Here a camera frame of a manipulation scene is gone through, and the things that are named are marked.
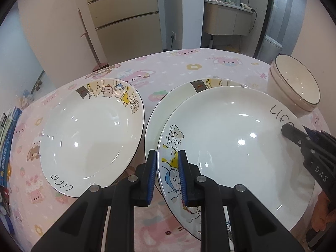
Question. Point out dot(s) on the wooden broom handle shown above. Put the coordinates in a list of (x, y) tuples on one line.
[(99, 65)]

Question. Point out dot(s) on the bathroom vanity cabinet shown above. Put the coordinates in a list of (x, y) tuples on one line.
[(221, 19)]

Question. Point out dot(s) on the white black-rimmed bowl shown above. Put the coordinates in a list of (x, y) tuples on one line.
[(291, 83)]

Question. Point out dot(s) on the person's right hand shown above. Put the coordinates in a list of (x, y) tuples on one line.
[(321, 214)]

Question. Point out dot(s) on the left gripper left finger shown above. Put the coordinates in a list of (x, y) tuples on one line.
[(103, 218)]

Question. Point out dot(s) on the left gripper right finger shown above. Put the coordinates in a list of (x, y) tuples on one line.
[(231, 215)]

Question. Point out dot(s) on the stack of books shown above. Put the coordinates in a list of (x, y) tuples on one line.
[(8, 124)]

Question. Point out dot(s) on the beige three-door refrigerator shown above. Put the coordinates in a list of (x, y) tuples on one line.
[(126, 29)]

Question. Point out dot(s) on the white trash bin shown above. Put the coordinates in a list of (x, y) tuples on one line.
[(270, 48)]

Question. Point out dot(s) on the white hair dryer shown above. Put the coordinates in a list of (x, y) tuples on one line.
[(245, 6)]

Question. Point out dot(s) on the cartoon life plate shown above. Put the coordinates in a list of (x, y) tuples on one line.
[(233, 135)]

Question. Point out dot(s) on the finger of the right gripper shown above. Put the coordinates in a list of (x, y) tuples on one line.
[(314, 135), (295, 135)]

